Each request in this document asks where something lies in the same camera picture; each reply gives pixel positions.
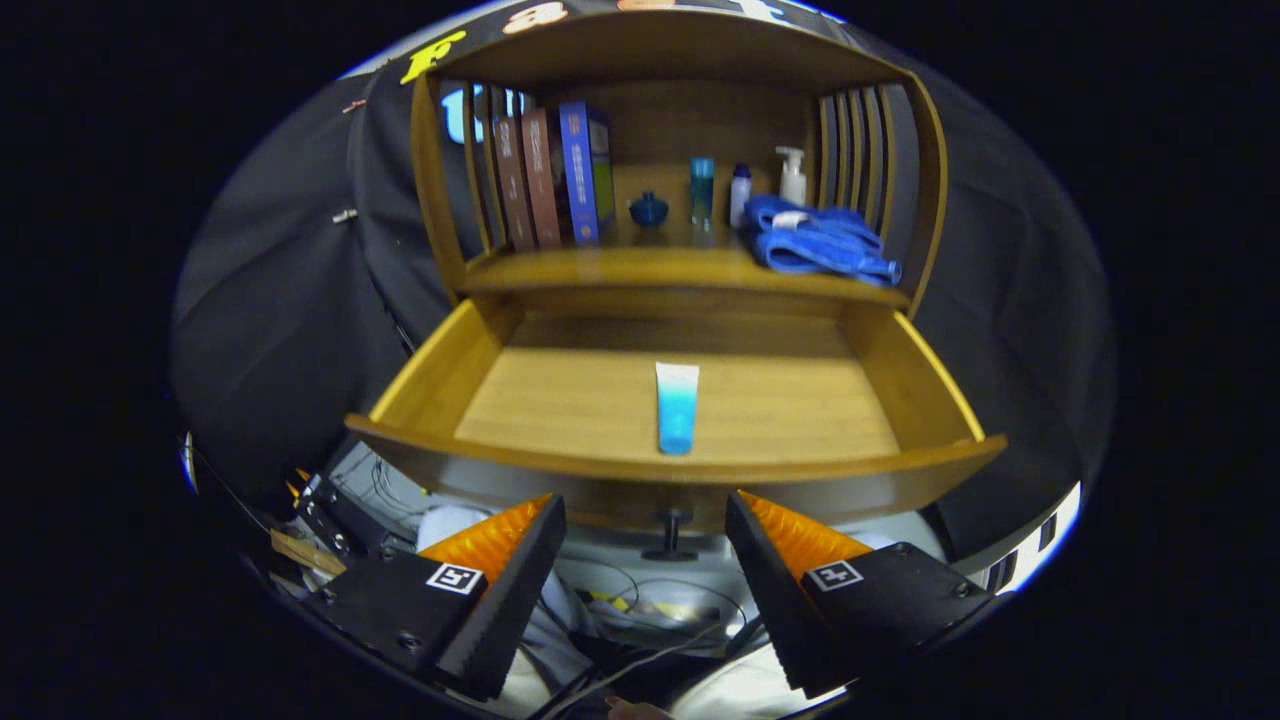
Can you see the blue folded towel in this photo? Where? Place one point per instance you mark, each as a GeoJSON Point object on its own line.
{"type": "Point", "coordinates": [815, 245]}

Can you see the wooden countertop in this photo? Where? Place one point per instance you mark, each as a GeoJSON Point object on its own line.
{"type": "Point", "coordinates": [620, 265]}

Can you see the white pump bottle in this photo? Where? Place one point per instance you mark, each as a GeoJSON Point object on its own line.
{"type": "Point", "coordinates": [792, 185]}

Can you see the wooden drawer with black knob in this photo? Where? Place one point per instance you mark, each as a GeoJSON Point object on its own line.
{"type": "Point", "coordinates": [780, 400]}

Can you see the black electronics box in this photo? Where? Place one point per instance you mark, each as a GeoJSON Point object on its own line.
{"type": "Point", "coordinates": [335, 515]}

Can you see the white bottle with dark cap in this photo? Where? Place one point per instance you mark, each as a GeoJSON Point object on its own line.
{"type": "Point", "coordinates": [740, 200]}

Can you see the brown book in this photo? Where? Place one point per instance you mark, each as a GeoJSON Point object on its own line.
{"type": "Point", "coordinates": [541, 180]}
{"type": "Point", "coordinates": [513, 185]}

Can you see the black backdrop cloth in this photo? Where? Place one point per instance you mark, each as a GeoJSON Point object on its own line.
{"type": "Point", "coordinates": [280, 300]}

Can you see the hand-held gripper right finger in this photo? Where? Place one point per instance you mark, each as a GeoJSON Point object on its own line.
{"type": "Point", "coordinates": [775, 600]}

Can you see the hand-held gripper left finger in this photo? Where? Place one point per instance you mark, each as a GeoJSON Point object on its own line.
{"type": "Point", "coordinates": [510, 610]}

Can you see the wooden cabinet with slatted hutch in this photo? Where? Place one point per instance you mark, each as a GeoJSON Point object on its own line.
{"type": "Point", "coordinates": [680, 120]}

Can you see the teal glass bottle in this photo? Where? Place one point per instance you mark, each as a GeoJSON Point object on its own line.
{"type": "Point", "coordinates": [702, 195]}

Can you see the blue and white tube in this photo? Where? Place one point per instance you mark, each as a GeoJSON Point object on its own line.
{"type": "Point", "coordinates": [677, 415]}

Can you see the dark blue lidded teacup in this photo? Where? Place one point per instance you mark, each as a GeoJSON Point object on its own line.
{"type": "Point", "coordinates": [648, 211]}

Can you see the blue book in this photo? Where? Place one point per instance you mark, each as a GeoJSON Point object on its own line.
{"type": "Point", "coordinates": [580, 175]}

